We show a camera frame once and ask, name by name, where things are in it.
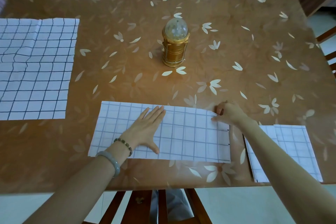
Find person's left hand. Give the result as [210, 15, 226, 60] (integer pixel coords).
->
[119, 105, 167, 155]

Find person's right hand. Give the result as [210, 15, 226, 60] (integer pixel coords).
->
[211, 101, 254, 127]

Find large grid cloth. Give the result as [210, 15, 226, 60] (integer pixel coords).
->
[0, 17, 80, 121]

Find person's right forearm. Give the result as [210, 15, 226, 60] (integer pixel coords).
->
[237, 120, 336, 224]

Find person's left forearm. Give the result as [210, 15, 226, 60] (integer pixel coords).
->
[23, 137, 136, 224]

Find person's grey trousers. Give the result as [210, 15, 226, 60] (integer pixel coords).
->
[151, 189, 195, 224]

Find pale green jade bangle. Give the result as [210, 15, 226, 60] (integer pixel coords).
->
[96, 150, 121, 177]

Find wooden dining table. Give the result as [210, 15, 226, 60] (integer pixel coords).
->
[0, 0, 336, 195]

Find gold lantern lamp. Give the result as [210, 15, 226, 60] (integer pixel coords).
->
[161, 17, 190, 68]

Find beaded bracelet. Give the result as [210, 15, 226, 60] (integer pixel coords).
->
[113, 138, 133, 157]

